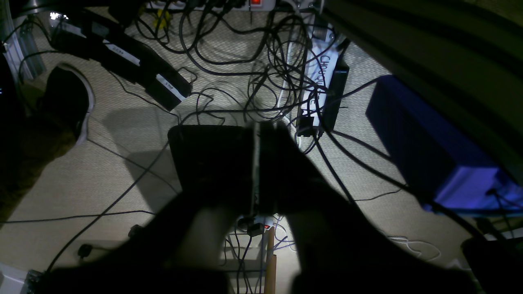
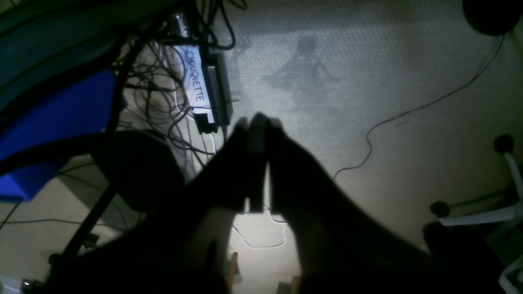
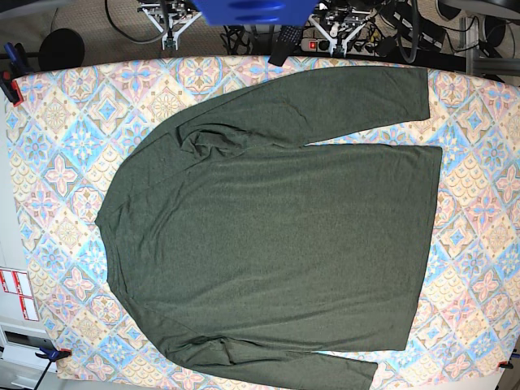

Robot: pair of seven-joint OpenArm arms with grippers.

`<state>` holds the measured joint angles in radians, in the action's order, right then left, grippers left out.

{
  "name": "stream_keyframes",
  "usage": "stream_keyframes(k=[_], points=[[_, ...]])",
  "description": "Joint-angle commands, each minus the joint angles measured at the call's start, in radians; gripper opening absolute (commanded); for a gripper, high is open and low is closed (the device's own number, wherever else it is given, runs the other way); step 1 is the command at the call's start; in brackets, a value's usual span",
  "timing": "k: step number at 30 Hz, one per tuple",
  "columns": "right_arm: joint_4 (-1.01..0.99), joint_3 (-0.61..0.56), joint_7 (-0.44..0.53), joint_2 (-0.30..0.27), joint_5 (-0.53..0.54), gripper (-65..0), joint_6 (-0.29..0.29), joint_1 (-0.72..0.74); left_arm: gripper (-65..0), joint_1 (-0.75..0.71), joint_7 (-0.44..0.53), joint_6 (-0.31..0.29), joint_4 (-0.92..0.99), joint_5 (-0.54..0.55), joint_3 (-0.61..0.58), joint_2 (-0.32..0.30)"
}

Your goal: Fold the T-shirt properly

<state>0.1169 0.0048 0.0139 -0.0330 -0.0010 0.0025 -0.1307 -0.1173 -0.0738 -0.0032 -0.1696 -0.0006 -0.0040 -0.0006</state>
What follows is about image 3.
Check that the black remote-like device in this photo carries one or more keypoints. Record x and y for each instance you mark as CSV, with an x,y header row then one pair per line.
x,y
289,38

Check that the clamp bottom right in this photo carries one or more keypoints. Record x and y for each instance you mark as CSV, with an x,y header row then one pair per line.
x,y
506,365

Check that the dark green long-sleeve T-shirt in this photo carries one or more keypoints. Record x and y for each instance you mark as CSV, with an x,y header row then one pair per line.
x,y
247,245

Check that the blue clamp bottom left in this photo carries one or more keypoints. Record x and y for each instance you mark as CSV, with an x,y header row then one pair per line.
x,y
51,356

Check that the black round stool base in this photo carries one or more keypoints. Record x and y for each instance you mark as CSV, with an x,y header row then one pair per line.
x,y
63,48

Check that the blue clamp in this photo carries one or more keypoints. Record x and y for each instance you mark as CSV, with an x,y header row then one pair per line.
x,y
9,85
51,356

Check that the colourful patterned tablecloth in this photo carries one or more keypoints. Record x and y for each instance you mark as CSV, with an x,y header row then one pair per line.
x,y
72,130

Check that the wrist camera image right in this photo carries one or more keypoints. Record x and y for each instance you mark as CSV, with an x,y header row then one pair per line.
x,y
339,51

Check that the blue plastic box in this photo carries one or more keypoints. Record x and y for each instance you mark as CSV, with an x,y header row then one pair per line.
x,y
242,12

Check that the blue clamp top left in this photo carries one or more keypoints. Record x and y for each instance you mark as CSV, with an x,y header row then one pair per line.
x,y
9,85

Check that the red white label stickers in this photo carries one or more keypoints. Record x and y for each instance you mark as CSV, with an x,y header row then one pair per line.
x,y
17,299

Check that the black power strip red switch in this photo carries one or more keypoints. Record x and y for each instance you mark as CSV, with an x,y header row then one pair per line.
x,y
315,45

